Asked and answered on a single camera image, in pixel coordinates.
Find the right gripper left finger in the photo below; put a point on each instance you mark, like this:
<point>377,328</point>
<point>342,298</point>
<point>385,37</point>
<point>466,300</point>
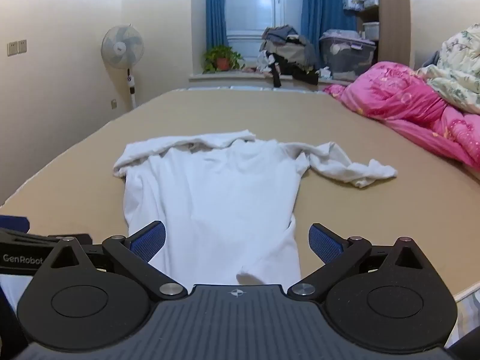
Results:
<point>71,305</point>

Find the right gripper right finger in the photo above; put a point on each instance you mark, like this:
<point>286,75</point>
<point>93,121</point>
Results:
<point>384,298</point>

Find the white long-sleeve shirt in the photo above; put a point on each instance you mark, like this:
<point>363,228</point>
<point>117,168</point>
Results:
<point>227,202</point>

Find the tan bed mattress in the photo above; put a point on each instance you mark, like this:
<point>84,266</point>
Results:
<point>430,200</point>

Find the pink quilt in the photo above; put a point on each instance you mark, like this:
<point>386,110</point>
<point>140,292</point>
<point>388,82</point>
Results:
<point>396,96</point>

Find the white standing fan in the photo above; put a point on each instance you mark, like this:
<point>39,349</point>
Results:
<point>122,48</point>

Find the floral cream quilt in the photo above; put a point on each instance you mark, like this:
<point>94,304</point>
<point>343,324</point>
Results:
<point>455,76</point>

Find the clear plastic storage bin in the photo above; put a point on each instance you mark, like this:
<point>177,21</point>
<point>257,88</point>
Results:
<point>346,54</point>

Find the potted green plant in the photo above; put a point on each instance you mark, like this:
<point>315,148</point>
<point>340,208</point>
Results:
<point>222,59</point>

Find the wooden shelf unit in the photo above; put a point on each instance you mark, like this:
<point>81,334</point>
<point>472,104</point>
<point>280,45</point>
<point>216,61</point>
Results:
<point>394,41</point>

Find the right blue curtain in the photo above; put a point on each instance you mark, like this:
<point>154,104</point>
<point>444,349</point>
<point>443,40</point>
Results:
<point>318,16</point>

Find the blue curtain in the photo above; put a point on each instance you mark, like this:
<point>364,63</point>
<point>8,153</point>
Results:
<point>216,32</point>
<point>318,16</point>

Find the left blue curtain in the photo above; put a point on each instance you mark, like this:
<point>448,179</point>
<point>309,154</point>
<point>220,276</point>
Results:
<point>216,32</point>

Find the wall light switches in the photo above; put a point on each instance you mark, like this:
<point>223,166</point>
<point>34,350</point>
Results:
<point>16,47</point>

